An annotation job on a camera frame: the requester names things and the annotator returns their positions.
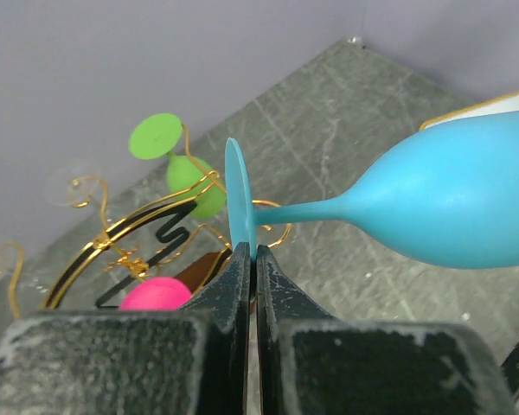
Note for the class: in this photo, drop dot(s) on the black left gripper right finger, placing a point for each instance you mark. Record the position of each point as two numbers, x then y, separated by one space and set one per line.
313 363

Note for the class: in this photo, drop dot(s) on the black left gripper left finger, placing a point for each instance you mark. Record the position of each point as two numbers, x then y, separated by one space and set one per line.
189 361

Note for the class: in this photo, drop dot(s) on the pink plastic wine glass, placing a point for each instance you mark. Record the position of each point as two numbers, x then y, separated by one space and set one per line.
159 293

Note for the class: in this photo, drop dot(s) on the clear wine glass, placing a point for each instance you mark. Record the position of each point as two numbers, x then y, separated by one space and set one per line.
73 183

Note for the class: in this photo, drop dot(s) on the blue plastic wine glass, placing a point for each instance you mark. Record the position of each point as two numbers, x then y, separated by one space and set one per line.
446 196

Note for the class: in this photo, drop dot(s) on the small framed whiteboard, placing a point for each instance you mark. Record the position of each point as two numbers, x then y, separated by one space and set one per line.
505 103

